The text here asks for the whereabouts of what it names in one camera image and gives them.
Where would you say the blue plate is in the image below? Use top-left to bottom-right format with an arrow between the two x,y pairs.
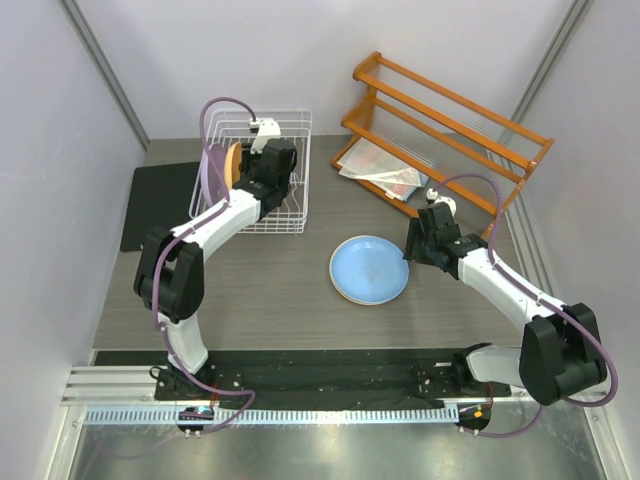
328,235 -> 409,306

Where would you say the yellow bear plate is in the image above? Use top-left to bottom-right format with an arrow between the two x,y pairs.
329,263 -> 409,306

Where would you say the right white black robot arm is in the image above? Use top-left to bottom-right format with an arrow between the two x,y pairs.
404,203 -> 607,406

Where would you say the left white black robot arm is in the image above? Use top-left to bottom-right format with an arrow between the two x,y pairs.
134,138 -> 298,399

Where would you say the orange wooden shelf rack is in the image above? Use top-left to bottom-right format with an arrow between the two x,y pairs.
332,52 -> 554,235

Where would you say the orange plate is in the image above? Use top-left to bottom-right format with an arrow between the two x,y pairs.
224,142 -> 242,189

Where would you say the purple plate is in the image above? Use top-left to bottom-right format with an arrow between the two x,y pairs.
199,143 -> 228,207

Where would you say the clear plastic zip bag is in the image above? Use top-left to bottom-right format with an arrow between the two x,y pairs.
338,139 -> 429,201

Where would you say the black mat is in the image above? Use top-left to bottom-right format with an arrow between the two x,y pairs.
119,162 -> 199,252

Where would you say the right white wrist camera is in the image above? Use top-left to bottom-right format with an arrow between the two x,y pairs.
425,188 -> 457,216

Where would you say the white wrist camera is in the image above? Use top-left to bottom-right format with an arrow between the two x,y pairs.
425,188 -> 457,216
249,118 -> 281,154

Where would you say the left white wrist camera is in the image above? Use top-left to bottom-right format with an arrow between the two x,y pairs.
249,118 -> 281,154

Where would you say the white wire dish rack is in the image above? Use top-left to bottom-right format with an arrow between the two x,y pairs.
189,109 -> 312,234

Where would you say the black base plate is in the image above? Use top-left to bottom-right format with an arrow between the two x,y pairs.
95,348 -> 513,411

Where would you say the aluminium slotted rail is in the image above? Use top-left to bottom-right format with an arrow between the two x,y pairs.
84,405 -> 459,426

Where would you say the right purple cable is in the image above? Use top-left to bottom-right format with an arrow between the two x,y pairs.
432,173 -> 617,440

